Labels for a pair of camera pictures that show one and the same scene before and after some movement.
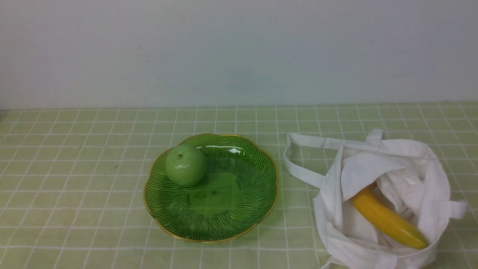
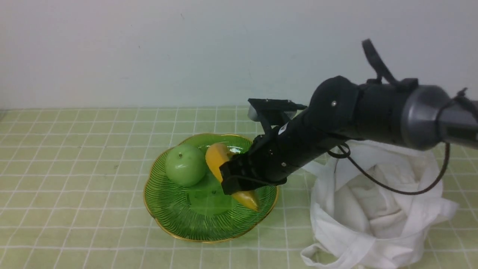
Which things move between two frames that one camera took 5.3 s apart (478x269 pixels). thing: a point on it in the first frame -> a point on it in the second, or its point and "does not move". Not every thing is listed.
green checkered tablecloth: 73,181 does not move
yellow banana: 368,202 -> 216,154
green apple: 186,165 does not move
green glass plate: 236,194 does not move
